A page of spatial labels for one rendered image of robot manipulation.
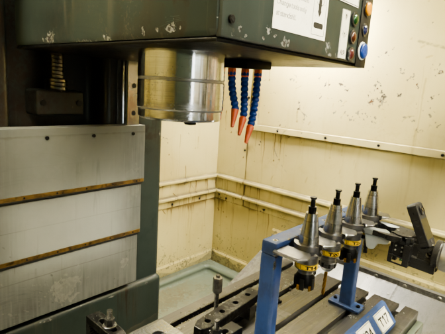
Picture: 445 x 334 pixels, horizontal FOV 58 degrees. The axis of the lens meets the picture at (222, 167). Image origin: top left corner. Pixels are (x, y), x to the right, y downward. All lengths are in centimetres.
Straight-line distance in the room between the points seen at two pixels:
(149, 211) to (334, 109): 84
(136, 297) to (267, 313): 63
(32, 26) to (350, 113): 116
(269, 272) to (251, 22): 53
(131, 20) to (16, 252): 70
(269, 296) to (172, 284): 116
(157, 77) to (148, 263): 88
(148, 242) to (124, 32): 88
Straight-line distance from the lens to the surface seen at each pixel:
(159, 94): 69
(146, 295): 148
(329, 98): 170
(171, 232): 198
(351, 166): 167
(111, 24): 72
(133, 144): 123
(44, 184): 112
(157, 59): 70
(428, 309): 165
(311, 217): 87
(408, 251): 114
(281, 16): 64
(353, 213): 107
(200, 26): 55
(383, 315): 128
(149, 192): 136
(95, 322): 100
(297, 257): 84
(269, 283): 91
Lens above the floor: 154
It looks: 11 degrees down
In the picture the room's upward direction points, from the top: 4 degrees clockwise
